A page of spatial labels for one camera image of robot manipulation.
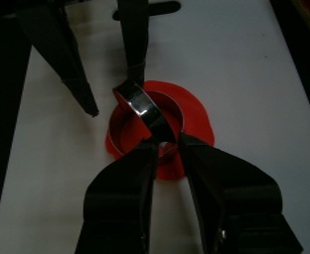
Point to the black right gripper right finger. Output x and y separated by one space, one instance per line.
241 198

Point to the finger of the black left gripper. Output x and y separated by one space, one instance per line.
60 49
134 39

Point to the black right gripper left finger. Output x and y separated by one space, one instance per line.
118 198

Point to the white cutting board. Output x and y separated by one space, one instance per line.
250 82

